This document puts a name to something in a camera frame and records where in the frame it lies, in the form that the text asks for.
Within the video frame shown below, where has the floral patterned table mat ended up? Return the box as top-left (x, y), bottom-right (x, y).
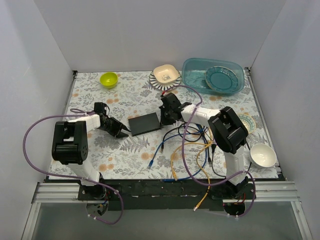
top-left (48, 70), bottom-right (280, 180)

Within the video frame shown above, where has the cream square panda bowl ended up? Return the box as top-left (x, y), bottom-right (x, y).
top-left (153, 64), bottom-right (180, 85)

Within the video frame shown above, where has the striped white blue plate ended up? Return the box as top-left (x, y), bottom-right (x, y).
top-left (148, 71), bottom-right (182, 92)

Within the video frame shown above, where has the lime green plastic bowl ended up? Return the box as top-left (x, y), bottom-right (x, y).
top-left (100, 72), bottom-right (118, 89)

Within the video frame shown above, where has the teal glass plate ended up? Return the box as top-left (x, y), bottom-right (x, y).
top-left (205, 66), bottom-right (239, 94)

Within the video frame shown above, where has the teal transparent plastic tub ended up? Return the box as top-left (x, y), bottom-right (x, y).
top-left (181, 58), bottom-right (245, 96)

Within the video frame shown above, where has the black looped cable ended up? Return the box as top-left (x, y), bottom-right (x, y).
top-left (161, 123), bottom-right (216, 165)

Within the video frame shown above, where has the patterned teal yellow small bowl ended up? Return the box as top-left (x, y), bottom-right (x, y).
top-left (238, 113), bottom-right (256, 134)

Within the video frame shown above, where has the black network switch box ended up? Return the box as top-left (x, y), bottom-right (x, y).
top-left (128, 112), bottom-right (161, 136)

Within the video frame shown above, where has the aluminium frame rail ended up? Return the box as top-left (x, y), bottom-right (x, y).
top-left (32, 181), bottom-right (301, 203)

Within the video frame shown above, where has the blue ethernet cable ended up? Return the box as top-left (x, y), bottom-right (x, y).
top-left (161, 126), bottom-right (216, 182)
top-left (147, 124), bottom-right (208, 169)

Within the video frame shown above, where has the white ceramic bowl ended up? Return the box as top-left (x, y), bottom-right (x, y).
top-left (249, 143), bottom-right (277, 169)

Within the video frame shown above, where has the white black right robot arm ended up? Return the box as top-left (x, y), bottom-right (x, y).
top-left (159, 92), bottom-right (249, 199)

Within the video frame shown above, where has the thin black power cable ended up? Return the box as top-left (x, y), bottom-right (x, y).
top-left (163, 124), bottom-right (252, 179)

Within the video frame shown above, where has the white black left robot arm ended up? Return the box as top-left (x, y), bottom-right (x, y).
top-left (51, 102), bottom-right (130, 200)

